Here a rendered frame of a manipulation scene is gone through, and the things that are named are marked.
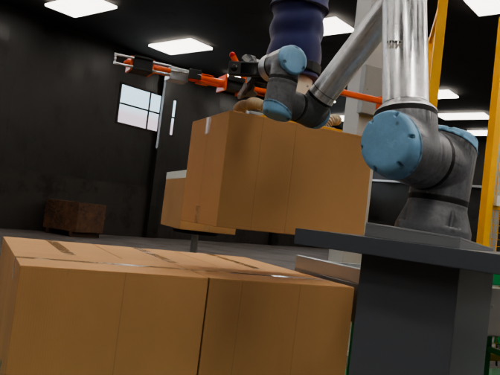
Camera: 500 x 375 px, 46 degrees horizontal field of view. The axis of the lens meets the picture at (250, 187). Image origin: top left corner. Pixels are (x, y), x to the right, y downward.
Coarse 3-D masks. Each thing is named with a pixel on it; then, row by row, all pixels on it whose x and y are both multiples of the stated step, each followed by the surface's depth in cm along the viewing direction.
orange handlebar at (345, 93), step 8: (128, 64) 201; (168, 72) 206; (192, 80) 214; (200, 80) 211; (208, 80) 213; (216, 80) 214; (256, 88) 221; (264, 96) 227; (344, 96) 210; (352, 96) 210; (360, 96) 212; (368, 96) 213
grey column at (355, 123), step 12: (360, 0) 374; (372, 0) 364; (360, 12) 373; (372, 60) 364; (360, 72) 364; (348, 84) 374; (348, 108) 371; (348, 120) 369; (360, 120) 361; (348, 132) 367; (360, 132) 361; (336, 252) 362; (348, 252) 358; (348, 348) 358
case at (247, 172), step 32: (192, 128) 234; (224, 128) 201; (256, 128) 202; (288, 128) 207; (320, 128) 213; (192, 160) 228; (224, 160) 198; (256, 160) 202; (288, 160) 208; (320, 160) 213; (352, 160) 219; (192, 192) 224; (224, 192) 198; (256, 192) 202; (288, 192) 208; (320, 192) 213; (352, 192) 219; (224, 224) 198; (256, 224) 202; (288, 224) 208; (320, 224) 213; (352, 224) 219
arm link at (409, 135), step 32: (384, 0) 148; (416, 0) 143; (384, 32) 146; (416, 32) 141; (384, 64) 143; (416, 64) 139; (384, 96) 142; (416, 96) 137; (384, 128) 134; (416, 128) 130; (384, 160) 133; (416, 160) 131; (448, 160) 138
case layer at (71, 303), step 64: (0, 256) 258; (64, 256) 208; (128, 256) 236; (192, 256) 275; (0, 320) 211; (64, 320) 176; (128, 320) 184; (192, 320) 193; (256, 320) 204; (320, 320) 215
